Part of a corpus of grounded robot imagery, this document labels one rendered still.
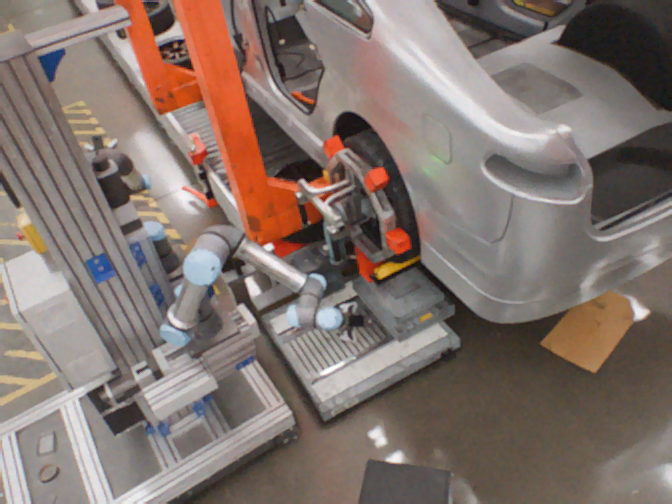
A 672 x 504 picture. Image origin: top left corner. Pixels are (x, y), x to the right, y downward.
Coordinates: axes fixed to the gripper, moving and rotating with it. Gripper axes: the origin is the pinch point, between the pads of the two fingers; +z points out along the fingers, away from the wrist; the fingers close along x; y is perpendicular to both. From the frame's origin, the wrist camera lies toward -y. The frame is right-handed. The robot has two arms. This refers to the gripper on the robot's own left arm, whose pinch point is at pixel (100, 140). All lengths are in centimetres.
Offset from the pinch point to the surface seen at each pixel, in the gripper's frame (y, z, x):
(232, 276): 73, -36, 50
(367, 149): -9, -65, 115
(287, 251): 86, -8, 87
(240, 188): 23, -29, 61
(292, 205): 44, -22, 89
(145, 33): 6, 162, 31
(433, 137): -39, -115, 122
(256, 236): 54, -29, 66
